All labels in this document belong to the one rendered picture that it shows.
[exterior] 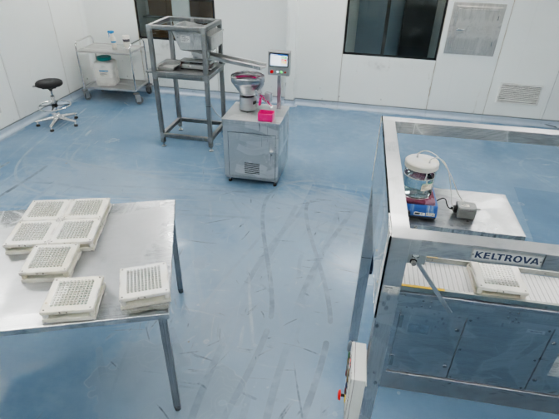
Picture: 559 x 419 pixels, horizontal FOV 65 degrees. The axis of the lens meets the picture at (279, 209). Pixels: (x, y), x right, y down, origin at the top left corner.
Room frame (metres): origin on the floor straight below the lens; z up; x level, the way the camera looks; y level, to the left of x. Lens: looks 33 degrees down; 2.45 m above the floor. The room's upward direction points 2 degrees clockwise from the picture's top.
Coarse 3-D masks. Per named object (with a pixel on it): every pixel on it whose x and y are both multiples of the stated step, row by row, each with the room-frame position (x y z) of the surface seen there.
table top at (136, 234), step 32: (0, 224) 2.27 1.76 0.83; (128, 224) 2.31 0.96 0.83; (160, 224) 2.32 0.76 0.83; (0, 256) 1.96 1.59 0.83; (96, 256) 1.98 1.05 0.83; (128, 256) 1.99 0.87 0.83; (160, 256) 2.00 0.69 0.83; (0, 288) 1.69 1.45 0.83; (32, 288) 1.70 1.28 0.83; (0, 320) 1.48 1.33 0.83; (32, 320) 1.48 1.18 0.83; (96, 320) 1.50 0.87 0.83; (128, 320) 1.52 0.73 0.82
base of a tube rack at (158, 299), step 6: (168, 276) 1.81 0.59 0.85; (132, 300) 1.61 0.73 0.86; (138, 300) 1.61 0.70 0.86; (144, 300) 1.61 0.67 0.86; (150, 300) 1.61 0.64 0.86; (156, 300) 1.61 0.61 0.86; (162, 300) 1.62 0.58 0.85; (168, 300) 1.63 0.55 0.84; (126, 306) 1.57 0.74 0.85; (132, 306) 1.58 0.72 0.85; (138, 306) 1.59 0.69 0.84
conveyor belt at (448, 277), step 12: (408, 264) 1.93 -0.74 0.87; (432, 264) 1.93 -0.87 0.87; (444, 264) 1.94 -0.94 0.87; (408, 276) 1.83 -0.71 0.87; (420, 276) 1.83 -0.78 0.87; (432, 276) 1.83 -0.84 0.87; (444, 276) 1.84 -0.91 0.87; (456, 276) 1.84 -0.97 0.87; (468, 276) 1.84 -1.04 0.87; (528, 276) 1.86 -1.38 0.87; (540, 276) 1.86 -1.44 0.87; (444, 288) 1.74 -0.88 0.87; (456, 288) 1.74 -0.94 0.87; (468, 288) 1.74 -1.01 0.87; (528, 288) 1.76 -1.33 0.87; (540, 288) 1.76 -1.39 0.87; (552, 288) 1.76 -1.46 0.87; (540, 300) 1.67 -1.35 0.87; (552, 300) 1.67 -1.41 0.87
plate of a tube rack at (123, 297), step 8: (152, 264) 1.84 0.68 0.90; (160, 264) 1.84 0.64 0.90; (120, 272) 1.77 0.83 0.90; (136, 272) 1.77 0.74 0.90; (160, 272) 1.78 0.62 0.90; (120, 280) 1.70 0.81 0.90; (136, 280) 1.71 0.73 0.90; (144, 280) 1.71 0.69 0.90; (168, 280) 1.72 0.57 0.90; (120, 288) 1.64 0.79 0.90; (136, 288) 1.65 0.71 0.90; (144, 288) 1.65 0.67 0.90; (160, 288) 1.65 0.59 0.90; (168, 288) 1.65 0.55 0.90; (120, 296) 1.59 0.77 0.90; (128, 296) 1.59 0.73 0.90; (136, 296) 1.59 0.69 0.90; (144, 296) 1.60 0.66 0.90; (152, 296) 1.61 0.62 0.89
